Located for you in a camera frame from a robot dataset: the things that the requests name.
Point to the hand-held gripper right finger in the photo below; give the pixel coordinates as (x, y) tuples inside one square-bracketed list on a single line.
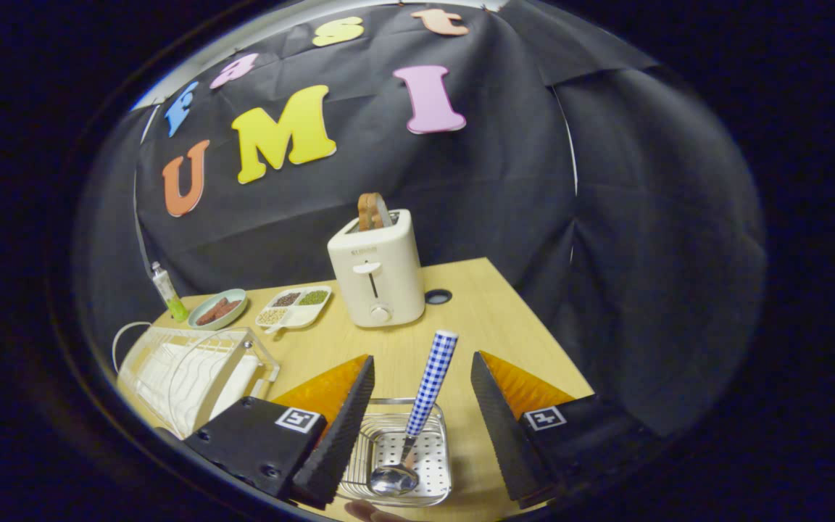
[(508, 435)]

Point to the white divided bean tray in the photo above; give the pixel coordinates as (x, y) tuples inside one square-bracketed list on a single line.
[(309, 315)]

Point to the black round table grommet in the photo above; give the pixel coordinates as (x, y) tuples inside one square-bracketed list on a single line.
[(438, 296)]

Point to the white toaster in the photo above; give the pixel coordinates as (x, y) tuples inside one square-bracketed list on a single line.
[(377, 283)]

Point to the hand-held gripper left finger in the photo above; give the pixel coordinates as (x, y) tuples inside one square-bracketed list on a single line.
[(341, 435)]

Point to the brown bread slice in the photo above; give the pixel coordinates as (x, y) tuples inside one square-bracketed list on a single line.
[(370, 212)]

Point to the brown meat piece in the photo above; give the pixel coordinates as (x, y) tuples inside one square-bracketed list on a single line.
[(229, 307), (211, 313)]

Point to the light green plate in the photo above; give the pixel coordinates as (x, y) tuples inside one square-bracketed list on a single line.
[(236, 296)]

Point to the green clear bottle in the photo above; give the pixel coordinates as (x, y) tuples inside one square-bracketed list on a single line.
[(169, 293)]

